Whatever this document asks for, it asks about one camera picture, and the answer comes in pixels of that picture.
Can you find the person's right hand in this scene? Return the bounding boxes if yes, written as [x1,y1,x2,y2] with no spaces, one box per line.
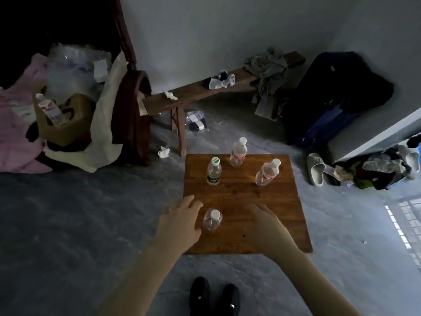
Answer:
[243,203,300,260]

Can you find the person's left hand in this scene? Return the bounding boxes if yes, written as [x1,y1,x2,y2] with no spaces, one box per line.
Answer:
[153,195,204,255]

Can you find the clear water bottle red label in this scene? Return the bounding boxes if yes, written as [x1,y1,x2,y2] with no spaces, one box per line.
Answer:
[202,209,223,231]
[35,93,68,128]
[229,136,248,167]
[255,158,282,187]

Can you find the clear water bottle green label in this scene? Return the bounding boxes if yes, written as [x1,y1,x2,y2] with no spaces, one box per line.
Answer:
[207,157,223,187]

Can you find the person's left forearm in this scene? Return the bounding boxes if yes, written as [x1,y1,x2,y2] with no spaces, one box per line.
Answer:
[97,240,185,316]

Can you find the person's right forearm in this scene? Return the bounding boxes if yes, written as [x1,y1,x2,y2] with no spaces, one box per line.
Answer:
[275,246,362,316]

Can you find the person's left black shoe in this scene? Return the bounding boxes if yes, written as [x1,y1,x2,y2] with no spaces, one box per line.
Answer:
[189,276,211,316]

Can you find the person's black shoe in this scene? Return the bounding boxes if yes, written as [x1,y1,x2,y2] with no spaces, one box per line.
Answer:
[219,284,241,316]
[189,276,211,316]

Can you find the person's right black shoe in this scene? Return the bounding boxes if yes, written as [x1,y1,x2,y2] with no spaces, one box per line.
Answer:
[219,284,241,316]

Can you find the small wooden table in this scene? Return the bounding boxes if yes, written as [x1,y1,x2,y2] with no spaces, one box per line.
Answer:
[183,154,313,255]

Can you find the grey slipper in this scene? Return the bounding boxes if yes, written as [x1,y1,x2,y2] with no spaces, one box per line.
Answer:
[306,153,326,187]
[396,144,421,180]

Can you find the plastic bag with socks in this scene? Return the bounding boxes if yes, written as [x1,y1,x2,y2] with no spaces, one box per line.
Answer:
[185,110,210,134]

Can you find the pile of mixed clothes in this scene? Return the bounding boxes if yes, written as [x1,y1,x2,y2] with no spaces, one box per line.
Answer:
[348,133,421,191]

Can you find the cream cloth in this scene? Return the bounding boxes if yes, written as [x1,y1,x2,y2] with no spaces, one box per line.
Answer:
[44,50,129,173]

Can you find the dark wooden sofa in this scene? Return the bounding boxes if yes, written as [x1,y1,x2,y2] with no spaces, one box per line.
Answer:
[0,0,153,168]

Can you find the long wooden bench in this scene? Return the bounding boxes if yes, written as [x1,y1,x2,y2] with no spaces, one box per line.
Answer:
[141,50,307,158]

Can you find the dark blue suitcase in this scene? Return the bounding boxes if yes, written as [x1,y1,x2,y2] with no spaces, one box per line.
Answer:
[282,51,395,148]

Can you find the brown cardboard box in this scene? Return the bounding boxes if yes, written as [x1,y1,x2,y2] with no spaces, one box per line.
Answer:
[32,93,96,147]

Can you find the white navy socks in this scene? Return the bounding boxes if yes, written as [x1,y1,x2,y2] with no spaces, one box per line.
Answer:
[203,70,236,90]

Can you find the grey green garment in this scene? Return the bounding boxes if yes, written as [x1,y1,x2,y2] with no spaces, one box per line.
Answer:
[243,47,290,121]

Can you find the pink cloth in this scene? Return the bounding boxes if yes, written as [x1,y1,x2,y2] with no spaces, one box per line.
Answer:
[0,54,53,175]

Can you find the clear plastic bag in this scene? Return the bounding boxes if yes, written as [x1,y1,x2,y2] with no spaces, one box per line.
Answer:
[43,42,112,99]

